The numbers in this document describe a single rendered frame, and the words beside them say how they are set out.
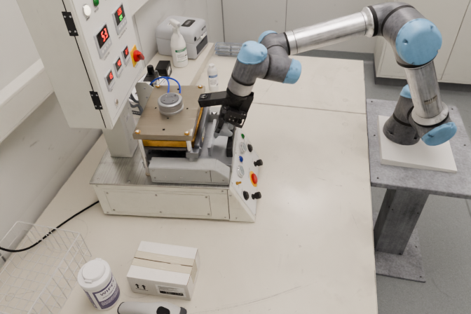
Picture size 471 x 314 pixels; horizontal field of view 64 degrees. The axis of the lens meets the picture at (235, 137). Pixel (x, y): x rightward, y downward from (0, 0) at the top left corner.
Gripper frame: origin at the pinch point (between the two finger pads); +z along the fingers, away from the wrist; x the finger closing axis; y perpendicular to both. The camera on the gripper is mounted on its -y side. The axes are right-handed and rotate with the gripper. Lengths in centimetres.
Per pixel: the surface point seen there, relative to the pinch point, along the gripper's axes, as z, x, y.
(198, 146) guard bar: -3.5, -11.5, -4.5
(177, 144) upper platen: -0.7, -10.3, -10.9
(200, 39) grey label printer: 19, 95, -15
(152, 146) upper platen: 3.3, -10.2, -18.3
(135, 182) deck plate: 15.2, -16.4, -20.3
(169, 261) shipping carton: 18.8, -38.3, -3.3
